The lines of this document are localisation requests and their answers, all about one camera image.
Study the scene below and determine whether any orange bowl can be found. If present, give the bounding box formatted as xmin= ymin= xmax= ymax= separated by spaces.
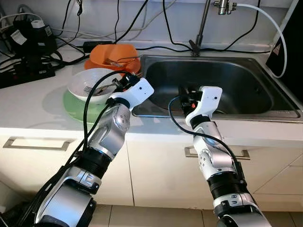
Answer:
xmin=90 ymin=44 xmax=141 ymax=69

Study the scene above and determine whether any black power adapter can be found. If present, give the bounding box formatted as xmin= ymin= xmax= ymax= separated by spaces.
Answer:
xmin=83 ymin=41 xmax=102 ymax=53

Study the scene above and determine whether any white faucet hose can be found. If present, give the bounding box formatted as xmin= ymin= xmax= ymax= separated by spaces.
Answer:
xmin=235 ymin=3 xmax=288 ymax=79

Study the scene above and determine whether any orange plate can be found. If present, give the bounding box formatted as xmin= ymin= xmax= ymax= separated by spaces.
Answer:
xmin=84 ymin=57 xmax=143 ymax=76

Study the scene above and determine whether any stainless steel sink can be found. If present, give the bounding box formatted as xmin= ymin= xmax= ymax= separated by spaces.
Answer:
xmin=132 ymin=54 xmax=303 ymax=123

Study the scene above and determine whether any black power strip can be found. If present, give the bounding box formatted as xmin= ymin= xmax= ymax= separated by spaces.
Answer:
xmin=0 ymin=59 xmax=56 ymax=89

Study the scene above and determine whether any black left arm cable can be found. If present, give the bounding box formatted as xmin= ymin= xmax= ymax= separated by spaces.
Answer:
xmin=14 ymin=70 xmax=133 ymax=227

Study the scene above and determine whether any black charger device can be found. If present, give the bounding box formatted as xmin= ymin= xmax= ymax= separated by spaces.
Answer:
xmin=9 ymin=19 xmax=58 ymax=60

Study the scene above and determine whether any green plate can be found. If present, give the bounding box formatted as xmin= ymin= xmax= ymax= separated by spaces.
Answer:
xmin=63 ymin=90 xmax=138 ymax=124

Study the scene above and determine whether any white cabinet door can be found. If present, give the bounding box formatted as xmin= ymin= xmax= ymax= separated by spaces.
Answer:
xmin=0 ymin=135 xmax=134 ymax=207
xmin=127 ymin=138 xmax=260 ymax=212

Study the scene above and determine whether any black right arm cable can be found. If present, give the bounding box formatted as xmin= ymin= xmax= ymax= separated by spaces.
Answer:
xmin=168 ymin=95 xmax=244 ymax=180

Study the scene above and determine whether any white drawer front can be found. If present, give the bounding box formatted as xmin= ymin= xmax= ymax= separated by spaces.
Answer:
xmin=252 ymin=192 xmax=303 ymax=212
xmin=256 ymin=166 xmax=303 ymax=195

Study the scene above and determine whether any white bowl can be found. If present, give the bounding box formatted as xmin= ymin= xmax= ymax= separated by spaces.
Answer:
xmin=68 ymin=68 xmax=125 ymax=104

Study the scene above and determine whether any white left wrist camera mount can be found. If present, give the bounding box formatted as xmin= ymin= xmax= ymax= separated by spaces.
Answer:
xmin=110 ymin=78 xmax=155 ymax=110

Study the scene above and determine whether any metal fork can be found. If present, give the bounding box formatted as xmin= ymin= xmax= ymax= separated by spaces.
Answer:
xmin=84 ymin=84 xmax=116 ymax=95

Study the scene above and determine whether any black glossy appliance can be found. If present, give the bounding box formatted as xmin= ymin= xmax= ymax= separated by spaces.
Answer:
xmin=266 ymin=0 xmax=303 ymax=79

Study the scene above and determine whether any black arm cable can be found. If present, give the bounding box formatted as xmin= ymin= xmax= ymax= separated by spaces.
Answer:
xmin=168 ymin=95 xmax=244 ymax=180
xmin=14 ymin=70 xmax=133 ymax=227

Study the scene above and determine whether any silver faucet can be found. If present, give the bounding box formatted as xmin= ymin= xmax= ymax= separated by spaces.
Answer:
xmin=188 ymin=0 xmax=237 ymax=57

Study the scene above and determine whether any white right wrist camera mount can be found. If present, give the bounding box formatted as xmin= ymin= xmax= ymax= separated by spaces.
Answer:
xmin=185 ymin=86 xmax=223 ymax=127

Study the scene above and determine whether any black cable with knot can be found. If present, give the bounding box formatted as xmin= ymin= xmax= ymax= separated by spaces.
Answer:
xmin=59 ymin=0 xmax=85 ymax=48

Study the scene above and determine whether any white looped cable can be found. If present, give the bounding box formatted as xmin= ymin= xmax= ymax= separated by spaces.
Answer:
xmin=0 ymin=12 xmax=45 ymax=29

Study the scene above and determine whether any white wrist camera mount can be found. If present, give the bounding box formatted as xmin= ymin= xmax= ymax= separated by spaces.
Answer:
xmin=110 ymin=78 xmax=155 ymax=110
xmin=185 ymin=86 xmax=223 ymax=127

